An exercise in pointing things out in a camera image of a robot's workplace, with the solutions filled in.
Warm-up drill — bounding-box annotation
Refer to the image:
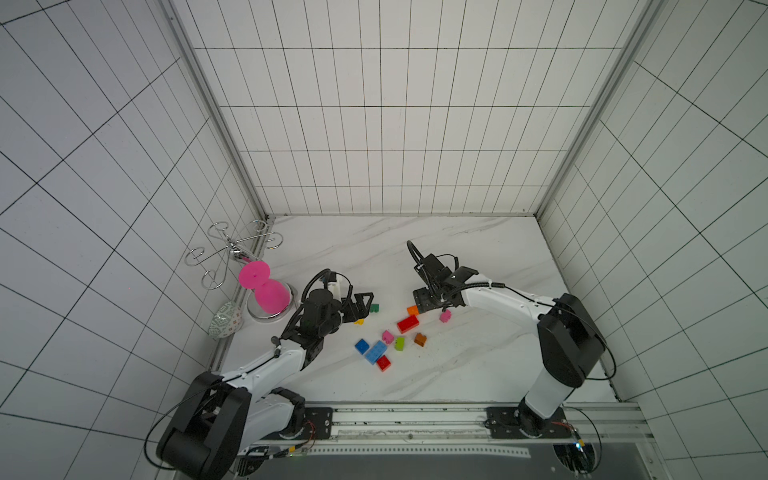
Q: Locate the long red lego brick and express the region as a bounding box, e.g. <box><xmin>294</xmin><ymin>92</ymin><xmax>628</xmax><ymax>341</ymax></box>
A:
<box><xmin>396</xmin><ymin>315</ymin><xmax>420</xmax><ymax>334</ymax></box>

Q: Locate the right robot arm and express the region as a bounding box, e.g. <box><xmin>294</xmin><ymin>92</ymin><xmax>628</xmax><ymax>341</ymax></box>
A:
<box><xmin>412</xmin><ymin>251</ymin><xmax>607</xmax><ymax>438</ymax></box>

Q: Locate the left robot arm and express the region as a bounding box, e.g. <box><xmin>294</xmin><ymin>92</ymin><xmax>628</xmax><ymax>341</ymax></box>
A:
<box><xmin>147</xmin><ymin>288</ymin><xmax>374</xmax><ymax>479</ymax></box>

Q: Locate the dark blue lego brick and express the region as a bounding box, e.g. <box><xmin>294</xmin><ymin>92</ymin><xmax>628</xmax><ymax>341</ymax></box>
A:
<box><xmin>355</xmin><ymin>339</ymin><xmax>370</xmax><ymax>355</ymax></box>

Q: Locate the small pink lego brick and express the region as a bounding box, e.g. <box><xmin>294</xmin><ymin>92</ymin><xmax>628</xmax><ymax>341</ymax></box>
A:
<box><xmin>382</xmin><ymin>330</ymin><xmax>395</xmax><ymax>345</ymax></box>

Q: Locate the light blue lego brick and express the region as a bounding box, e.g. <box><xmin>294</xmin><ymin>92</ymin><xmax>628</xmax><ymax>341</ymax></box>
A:
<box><xmin>364</xmin><ymin>341</ymin><xmax>388</xmax><ymax>364</ymax></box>

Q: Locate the small red lego brick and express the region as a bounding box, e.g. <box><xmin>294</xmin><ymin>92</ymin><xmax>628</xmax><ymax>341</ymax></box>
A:
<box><xmin>376</xmin><ymin>355</ymin><xmax>391</xmax><ymax>372</ymax></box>

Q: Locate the patterned white mug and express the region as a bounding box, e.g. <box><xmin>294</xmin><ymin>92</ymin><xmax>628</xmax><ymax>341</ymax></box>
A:
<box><xmin>208</xmin><ymin>301</ymin><xmax>243</xmax><ymax>339</ymax></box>

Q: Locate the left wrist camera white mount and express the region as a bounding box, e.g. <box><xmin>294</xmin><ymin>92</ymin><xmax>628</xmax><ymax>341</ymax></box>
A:
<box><xmin>322</xmin><ymin>271</ymin><xmax>353</xmax><ymax>306</ymax></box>

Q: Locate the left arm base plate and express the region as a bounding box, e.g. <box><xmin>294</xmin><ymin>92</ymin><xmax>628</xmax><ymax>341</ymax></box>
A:
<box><xmin>293</xmin><ymin>407</ymin><xmax>334</xmax><ymax>441</ymax></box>

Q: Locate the silver wire cup rack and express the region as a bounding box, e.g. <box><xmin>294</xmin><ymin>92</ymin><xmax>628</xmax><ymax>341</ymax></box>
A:
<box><xmin>183</xmin><ymin>219</ymin><xmax>284</xmax><ymax>291</ymax></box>

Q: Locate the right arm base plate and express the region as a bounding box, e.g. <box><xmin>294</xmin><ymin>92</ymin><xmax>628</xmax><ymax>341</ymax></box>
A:
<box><xmin>484</xmin><ymin>406</ymin><xmax>572</xmax><ymax>440</ymax></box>

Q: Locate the aluminium mounting rail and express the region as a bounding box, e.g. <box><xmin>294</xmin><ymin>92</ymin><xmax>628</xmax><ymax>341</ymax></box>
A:
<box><xmin>253</xmin><ymin>402</ymin><xmax>653</xmax><ymax>451</ymax></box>

